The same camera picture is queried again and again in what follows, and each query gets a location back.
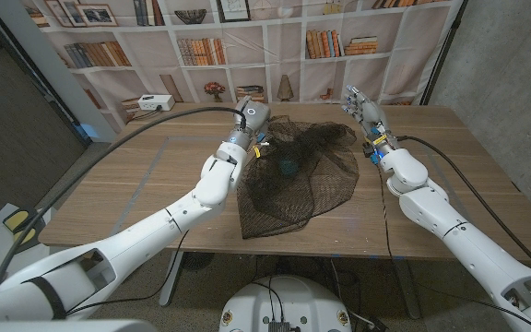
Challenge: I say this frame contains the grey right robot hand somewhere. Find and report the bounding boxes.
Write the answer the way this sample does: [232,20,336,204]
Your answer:
[341,84,400,160]

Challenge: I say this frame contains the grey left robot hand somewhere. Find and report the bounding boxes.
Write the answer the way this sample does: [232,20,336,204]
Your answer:
[228,95,272,151]

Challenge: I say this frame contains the teal cube block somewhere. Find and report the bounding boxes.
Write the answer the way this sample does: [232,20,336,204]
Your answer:
[277,159,300,180]

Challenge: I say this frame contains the black mesh netting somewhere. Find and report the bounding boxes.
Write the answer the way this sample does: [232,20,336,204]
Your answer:
[236,114,361,240]

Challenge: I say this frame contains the printed bookshelf backdrop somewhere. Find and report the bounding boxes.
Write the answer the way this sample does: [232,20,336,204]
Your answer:
[18,0,467,135]

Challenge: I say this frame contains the black backdrop stand pole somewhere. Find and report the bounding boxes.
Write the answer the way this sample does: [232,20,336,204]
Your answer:
[419,0,470,106]

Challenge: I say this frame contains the white power strip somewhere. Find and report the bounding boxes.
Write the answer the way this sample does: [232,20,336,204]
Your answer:
[136,94,176,113]

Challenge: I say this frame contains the grey table leg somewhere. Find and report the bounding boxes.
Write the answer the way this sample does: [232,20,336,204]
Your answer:
[393,258,422,320]

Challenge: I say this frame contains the white table leg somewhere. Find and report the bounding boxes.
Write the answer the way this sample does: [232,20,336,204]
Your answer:
[159,251,186,306]

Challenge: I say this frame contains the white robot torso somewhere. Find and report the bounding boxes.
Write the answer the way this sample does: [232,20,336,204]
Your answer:
[218,275,353,332]

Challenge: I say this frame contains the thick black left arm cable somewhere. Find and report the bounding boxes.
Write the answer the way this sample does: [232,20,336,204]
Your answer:
[0,106,248,296]

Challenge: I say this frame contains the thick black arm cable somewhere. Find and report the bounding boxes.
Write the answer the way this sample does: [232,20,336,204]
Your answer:
[396,135,531,278]
[0,106,248,296]

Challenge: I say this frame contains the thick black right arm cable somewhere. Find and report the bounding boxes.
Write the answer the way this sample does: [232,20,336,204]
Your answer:
[396,135,531,278]

